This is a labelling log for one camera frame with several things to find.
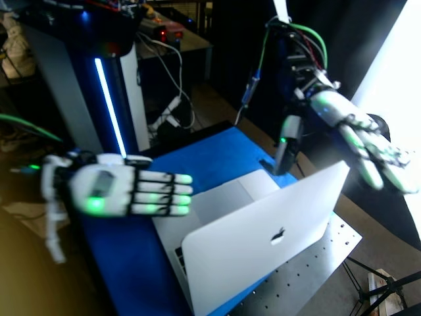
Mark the black curtain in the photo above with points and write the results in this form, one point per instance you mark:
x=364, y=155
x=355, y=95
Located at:
x=361, y=49

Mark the pale wooden piece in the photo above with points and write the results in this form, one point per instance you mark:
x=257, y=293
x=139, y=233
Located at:
x=375, y=279

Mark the perforated metal plate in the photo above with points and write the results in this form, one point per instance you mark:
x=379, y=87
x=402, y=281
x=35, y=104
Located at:
x=315, y=263

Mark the black device with red lights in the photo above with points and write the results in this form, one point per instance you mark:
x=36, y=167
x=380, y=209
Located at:
x=161, y=31

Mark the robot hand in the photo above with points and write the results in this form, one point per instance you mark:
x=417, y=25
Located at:
x=98, y=191
x=332, y=107

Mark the small black clip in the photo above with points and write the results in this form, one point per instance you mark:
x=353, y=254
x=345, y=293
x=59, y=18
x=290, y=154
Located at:
x=264, y=163

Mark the silver laptop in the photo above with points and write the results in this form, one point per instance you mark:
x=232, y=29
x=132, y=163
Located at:
x=256, y=230

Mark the blue cloth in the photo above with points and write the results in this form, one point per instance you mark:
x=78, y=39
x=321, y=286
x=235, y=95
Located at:
x=131, y=263

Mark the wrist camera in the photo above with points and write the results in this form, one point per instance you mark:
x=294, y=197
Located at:
x=287, y=148

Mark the black tripod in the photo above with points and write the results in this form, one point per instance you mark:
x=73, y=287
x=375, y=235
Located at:
x=391, y=283

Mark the grey desk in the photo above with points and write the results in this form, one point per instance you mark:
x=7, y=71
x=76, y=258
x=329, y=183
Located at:
x=194, y=42

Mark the white power strip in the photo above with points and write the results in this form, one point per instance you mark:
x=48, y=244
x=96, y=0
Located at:
x=171, y=108

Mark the robot body column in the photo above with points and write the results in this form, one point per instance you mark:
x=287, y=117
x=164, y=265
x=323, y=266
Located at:
x=65, y=98

